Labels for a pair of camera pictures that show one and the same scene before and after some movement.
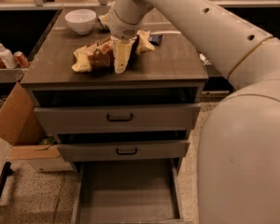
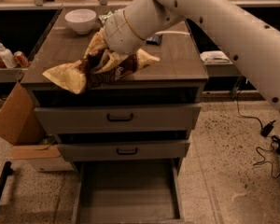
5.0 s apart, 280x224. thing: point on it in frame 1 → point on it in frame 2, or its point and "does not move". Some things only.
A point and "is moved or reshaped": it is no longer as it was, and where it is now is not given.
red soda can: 21,61 does not move
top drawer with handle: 132,119 does not move
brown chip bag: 99,55 is moved or reshaped
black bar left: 7,170 does not move
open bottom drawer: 127,191 does not move
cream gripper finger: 105,19 → 98,44
